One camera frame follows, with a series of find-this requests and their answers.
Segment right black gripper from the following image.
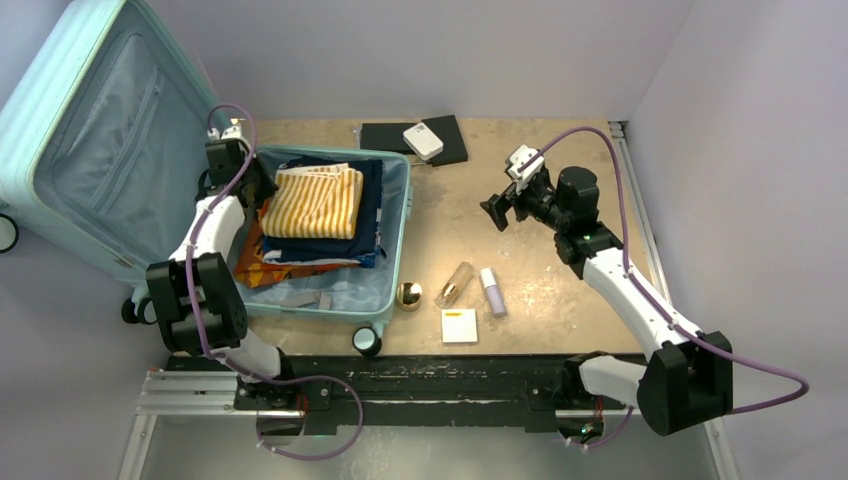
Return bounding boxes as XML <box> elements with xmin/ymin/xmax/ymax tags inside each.
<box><xmin>481</xmin><ymin>170</ymin><xmax>570</xmax><ymax>233</ymax></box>

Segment lavender cosmetic tube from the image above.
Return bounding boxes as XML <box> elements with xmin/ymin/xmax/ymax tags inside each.
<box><xmin>480</xmin><ymin>268</ymin><xmax>508</xmax><ymax>318</ymax></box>

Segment yellow striped garment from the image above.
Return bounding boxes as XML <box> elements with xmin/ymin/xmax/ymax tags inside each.
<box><xmin>259</xmin><ymin>163</ymin><xmax>364</xmax><ymax>240</ymax></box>

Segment blue white patterned garment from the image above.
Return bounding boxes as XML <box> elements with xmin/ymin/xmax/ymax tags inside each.
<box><xmin>262</xmin><ymin>207</ymin><xmax>385</xmax><ymax>268</ymax></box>

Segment orange camouflage garment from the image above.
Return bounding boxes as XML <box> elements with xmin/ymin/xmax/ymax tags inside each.
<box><xmin>234</xmin><ymin>204</ymin><xmax>376</xmax><ymax>288</ymax></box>

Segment navy blue garment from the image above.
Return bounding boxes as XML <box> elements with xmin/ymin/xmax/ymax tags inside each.
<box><xmin>277</xmin><ymin>156</ymin><xmax>383</xmax><ymax>220</ymax></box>

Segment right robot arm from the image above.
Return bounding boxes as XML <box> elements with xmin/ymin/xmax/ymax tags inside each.
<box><xmin>480</xmin><ymin>167</ymin><xmax>733</xmax><ymax>436</ymax></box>

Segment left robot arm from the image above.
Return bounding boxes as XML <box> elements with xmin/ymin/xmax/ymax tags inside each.
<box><xmin>146</xmin><ymin>133</ymin><xmax>301</xmax><ymax>410</ymax></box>

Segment clear gold perfume bottle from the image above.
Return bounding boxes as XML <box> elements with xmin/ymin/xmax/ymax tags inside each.
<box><xmin>434</xmin><ymin>261</ymin><xmax>475</xmax><ymax>309</ymax></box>

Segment white power bank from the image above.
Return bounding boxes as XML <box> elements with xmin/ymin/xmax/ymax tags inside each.
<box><xmin>402</xmin><ymin>122</ymin><xmax>444</xmax><ymax>162</ymax></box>

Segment white square box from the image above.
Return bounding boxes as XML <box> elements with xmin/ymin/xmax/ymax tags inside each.
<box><xmin>441</xmin><ymin>309</ymin><xmax>478</xmax><ymax>344</ymax></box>

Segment gold round jar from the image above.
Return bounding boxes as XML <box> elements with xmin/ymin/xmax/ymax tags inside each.
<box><xmin>395</xmin><ymin>282</ymin><xmax>423</xmax><ymax>312</ymax></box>

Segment light blue open suitcase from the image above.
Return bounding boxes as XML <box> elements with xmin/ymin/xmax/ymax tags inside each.
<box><xmin>1</xmin><ymin>1</ymin><xmax>412</xmax><ymax>338</ymax></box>

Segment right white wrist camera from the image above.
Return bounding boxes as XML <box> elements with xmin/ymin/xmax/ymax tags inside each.
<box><xmin>506</xmin><ymin>144</ymin><xmax>545</xmax><ymax>182</ymax></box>

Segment black metal base rail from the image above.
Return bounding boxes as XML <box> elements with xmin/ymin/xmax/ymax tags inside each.
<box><xmin>137</xmin><ymin>354</ymin><xmax>627</xmax><ymax>436</ymax></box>

